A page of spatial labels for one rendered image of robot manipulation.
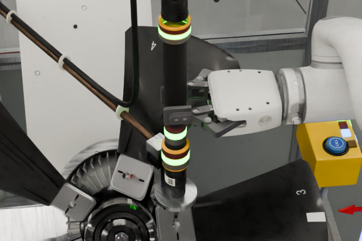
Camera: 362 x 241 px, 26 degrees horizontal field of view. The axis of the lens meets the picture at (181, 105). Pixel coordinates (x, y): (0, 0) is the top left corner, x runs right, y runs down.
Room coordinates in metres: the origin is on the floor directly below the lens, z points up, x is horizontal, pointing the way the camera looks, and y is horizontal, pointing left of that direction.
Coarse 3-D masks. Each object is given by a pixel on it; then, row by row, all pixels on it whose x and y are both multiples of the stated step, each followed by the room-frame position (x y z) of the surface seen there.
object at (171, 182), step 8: (168, 0) 0.82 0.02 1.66; (176, 0) 0.82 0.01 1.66; (184, 0) 0.82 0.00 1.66; (168, 8) 0.82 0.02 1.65; (176, 8) 0.81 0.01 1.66; (184, 8) 0.82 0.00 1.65; (168, 16) 0.82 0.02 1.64; (176, 16) 0.81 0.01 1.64; (184, 16) 0.82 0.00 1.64; (168, 176) 0.82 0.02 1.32; (176, 176) 0.81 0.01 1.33; (184, 176) 0.82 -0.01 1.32; (168, 184) 0.82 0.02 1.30; (176, 184) 0.81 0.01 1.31; (184, 184) 0.82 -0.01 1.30; (168, 192) 0.82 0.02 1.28; (176, 192) 0.82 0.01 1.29; (184, 192) 0.82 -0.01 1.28
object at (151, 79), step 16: (128, 32) 1.09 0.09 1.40; (144, 32) 1.07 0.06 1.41; (128, 48) 1.07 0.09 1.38; (144, 48) 1.05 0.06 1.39; (160, 48) 1.04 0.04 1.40; (192, 48) 1.02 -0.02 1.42; (208, 48) 1.01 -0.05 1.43; (128, 64) 1.04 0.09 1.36; (144, 64) 1.03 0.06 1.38; (160, 64) 1.02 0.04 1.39; (192, 64) 0.99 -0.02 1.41; (208, 64) 0.99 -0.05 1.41; (224, 64) 0.98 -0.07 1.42; (128, 80) 1.02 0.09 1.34; (144, 80) 1.01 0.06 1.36; (160, 80) 0.99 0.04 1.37; (128, 96) 1.00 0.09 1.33; (144, 96) 0.98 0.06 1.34; (160, 96) 0.97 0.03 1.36; (128, 112) 0.98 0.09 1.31; (144, 112) 0.96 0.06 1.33; (160, 112) 0.94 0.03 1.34; (128, 128) 0.95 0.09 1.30; (160, 128) 0.92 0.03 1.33; (128, 144) 0.93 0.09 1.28; (144, 144) 0.91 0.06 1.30; (144, 160) 0.88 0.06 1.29
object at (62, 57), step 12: (132, 0) 0.89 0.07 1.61; (12, 12) 1.18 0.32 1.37; (132, 12) 0.89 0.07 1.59; (24, 24) 1.15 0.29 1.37; (132, 24) 0.89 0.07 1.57; (36, 36) 1.12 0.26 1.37; (132, 36) 0.90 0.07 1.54; (48, 48) 1.09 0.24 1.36; (60, 60) 1.05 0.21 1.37; (96, 84) 0.98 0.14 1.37; (108, 96) 0.95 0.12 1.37; (132, 96) 0.90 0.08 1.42; (120, 108) 0.93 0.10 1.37
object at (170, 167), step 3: (189, 156) 0.83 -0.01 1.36; (162, 159) 0.82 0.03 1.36; (189, 159) 0.83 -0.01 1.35; (162, 162) 0.82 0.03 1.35; (165, 162) 0.82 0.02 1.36; (186, 162) 0.82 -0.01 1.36; (165, 165) 0.82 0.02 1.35; (168, 165) 0.81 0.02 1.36; (171, 165) 0.81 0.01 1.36; (180, 165) 0.81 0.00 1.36; (183, 165) 0.81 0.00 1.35; (186, 165) 0.82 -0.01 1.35; (168, 168) 0.81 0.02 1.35; (171, 168) 0.81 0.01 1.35; (174, 168) 0.81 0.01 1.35; (177, 168) 0.81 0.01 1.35; (180, 168) 0.81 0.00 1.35; (183, 168) 0.81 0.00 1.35
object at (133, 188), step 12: (120, 156) 0.92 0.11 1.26; (120, 168) 0.90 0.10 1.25; (132, 168) 0.89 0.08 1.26; (144, 168) 0.88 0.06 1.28; (120, 180) 0.88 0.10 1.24; (132, 180) 0.87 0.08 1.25; (144, 180) 0.86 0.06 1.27; (120, 192) 0.87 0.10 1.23; (132, 192) 0.85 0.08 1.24; (144, 192) 0.84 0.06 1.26
